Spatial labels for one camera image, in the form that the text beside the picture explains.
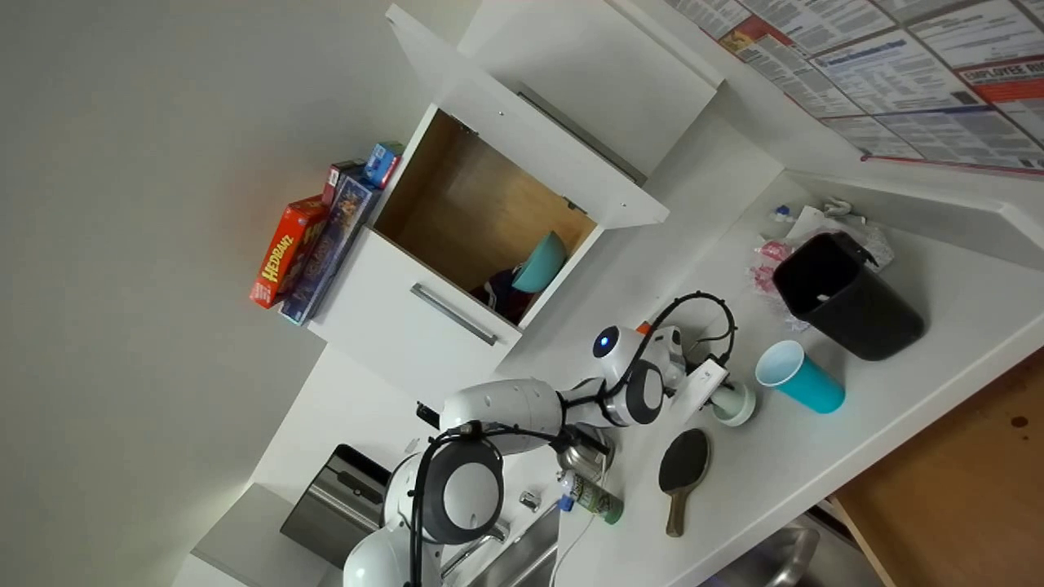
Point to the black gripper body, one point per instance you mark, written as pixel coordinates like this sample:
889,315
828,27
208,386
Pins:
708,397

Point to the small white round object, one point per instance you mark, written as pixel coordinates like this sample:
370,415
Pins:
737,404

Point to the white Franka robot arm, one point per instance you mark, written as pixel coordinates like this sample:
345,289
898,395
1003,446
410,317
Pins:
501,410

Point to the wooden drawer white front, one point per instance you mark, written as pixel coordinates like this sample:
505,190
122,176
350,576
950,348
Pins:
958,478

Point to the black ping pong paddle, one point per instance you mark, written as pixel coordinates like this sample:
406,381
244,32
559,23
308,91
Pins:
684,460

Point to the teal plastic cup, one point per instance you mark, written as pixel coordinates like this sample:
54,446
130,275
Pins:
803,378

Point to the black plastic container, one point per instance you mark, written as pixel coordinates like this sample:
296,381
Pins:
849,296

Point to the steel round basin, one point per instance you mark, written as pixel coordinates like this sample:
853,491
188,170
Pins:
777,558

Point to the clear plastic bag pink items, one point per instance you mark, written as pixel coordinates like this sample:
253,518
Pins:
815,221

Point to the teal bowl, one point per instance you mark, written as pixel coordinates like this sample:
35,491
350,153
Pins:
540,264

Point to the open white cabinet door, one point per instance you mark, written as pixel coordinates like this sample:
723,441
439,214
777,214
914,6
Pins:
523,118

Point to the steel paper towel dispenser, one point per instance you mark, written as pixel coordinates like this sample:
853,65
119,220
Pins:
330,505

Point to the small blue box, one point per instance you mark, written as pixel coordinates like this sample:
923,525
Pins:
383,164

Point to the blue cardboard box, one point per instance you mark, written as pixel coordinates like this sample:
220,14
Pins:
330,244

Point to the red cardboard box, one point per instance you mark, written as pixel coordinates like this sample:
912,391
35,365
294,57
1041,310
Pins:
285,256

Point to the white wrist camera block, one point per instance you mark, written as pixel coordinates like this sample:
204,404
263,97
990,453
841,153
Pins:
698,391

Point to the black mounted camera device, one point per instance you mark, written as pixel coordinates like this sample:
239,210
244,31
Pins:
427,410

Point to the large printed wall poster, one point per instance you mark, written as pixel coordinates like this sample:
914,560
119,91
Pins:
900,77

